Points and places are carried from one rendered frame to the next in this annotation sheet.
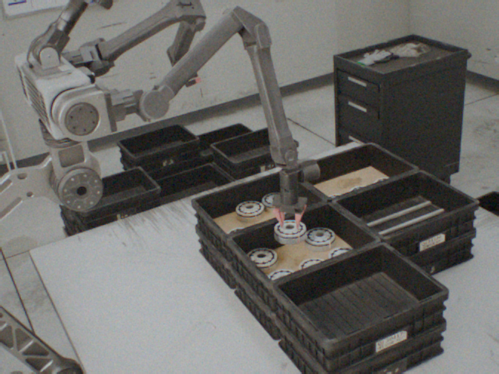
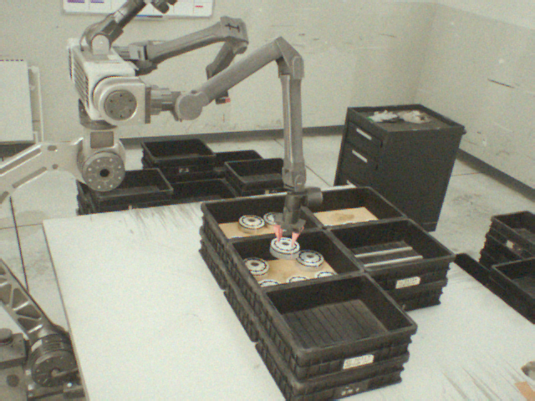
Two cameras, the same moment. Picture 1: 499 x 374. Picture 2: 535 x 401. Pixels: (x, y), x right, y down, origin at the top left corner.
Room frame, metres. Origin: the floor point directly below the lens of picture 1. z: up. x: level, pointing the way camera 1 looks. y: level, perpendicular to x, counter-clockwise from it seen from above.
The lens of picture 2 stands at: (0.03, 0.04, 1.99)
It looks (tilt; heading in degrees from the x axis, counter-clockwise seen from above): 27 degrees down; 357
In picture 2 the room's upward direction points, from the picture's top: 7 degrees clockwise
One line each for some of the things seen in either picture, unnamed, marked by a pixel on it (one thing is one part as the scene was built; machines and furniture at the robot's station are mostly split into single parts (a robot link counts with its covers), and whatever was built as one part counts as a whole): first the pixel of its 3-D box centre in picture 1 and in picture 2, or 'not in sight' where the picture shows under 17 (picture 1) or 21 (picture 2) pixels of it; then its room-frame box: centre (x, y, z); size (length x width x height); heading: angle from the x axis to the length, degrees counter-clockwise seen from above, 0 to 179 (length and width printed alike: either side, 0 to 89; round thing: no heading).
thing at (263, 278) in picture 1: (302, 242); (294, 259); (1.73, -0.17, 0.92); 0.40 x 0.30 x 0.02; 114
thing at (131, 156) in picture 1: (162, 174); (176, 180); (3.40, 0.44, 0.37); 0.40 x 0.30 x 0.45; 116
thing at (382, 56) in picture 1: (374, 56); (383, 116); (3.60, -0.83, 0.88); 0.25 x 0.19 x 0.03; 116
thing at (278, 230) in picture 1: (289, 228); (285, 245); (1.80, -0.14, 0.93); 0.10 x 0.10 x 0.01
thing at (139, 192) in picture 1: (120, 226); (129, 218); (2.86, 0.63, 0.37); 0.40 x 0.30 x 0.45; 116
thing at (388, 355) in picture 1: (359, 335); (328, 351); (1.45, -0.30, 0.76); 0.40 x 0.30 x 0.12; 114
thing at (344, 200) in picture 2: (352, 183); (345, 218); (2.16, -0.42, 0.87); 0.40 x 0.30 x 0.11; 114
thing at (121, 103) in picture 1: (117, 105); (155, 99); (1.69, 0.31, 1.45); 0.09 x 0.08 x 0.12; 26
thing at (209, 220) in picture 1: (258, 202); (260, 217); (2.00, -0.05, 0.92); 0.40 x 0.30 x 0.02; 114
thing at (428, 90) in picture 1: (397, 125); (390, 180); (3.58, -0.97, 0.45); 0.60 x 0.45 x 0.90; 116
